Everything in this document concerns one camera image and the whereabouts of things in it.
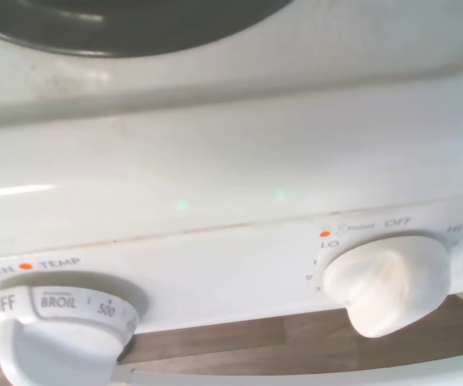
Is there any white stove burner knob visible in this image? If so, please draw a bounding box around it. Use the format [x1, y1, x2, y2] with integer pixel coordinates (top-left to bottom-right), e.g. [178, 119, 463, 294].
[321, 234, 452, 339]

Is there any white electric stove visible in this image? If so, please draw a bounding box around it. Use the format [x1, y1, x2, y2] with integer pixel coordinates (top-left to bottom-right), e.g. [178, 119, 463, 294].
[0, 0, 463, 386]

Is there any black coil burner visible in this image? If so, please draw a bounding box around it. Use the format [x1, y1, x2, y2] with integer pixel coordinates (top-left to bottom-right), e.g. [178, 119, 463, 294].
[0, 0, 293, 60]

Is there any white oven temperature knob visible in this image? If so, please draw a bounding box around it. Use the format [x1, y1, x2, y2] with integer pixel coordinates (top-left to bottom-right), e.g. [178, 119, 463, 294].
[0, 282, 141, 386]

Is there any white oven door handle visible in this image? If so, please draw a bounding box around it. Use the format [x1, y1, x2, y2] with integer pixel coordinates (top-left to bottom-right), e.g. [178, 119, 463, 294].
[114, 360, 463, 386]

